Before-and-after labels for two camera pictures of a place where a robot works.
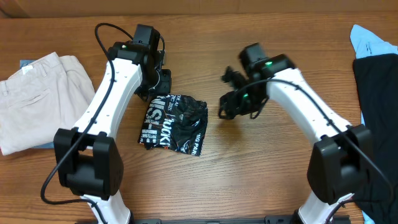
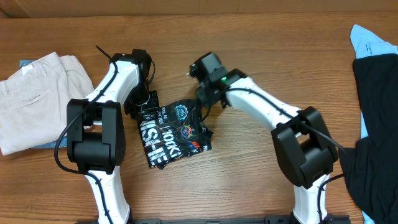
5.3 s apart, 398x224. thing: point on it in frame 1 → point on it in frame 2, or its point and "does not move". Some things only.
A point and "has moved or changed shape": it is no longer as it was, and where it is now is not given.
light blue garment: x=365 y=45 does not move
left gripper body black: x=158 y=84 → x=140 y=99
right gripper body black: x=249 y=101 → x=207 y=99
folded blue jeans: x=23 y=63 does not move
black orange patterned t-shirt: x=176 y=121 has moved or changed shape
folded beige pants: x=48 y=96 does not move
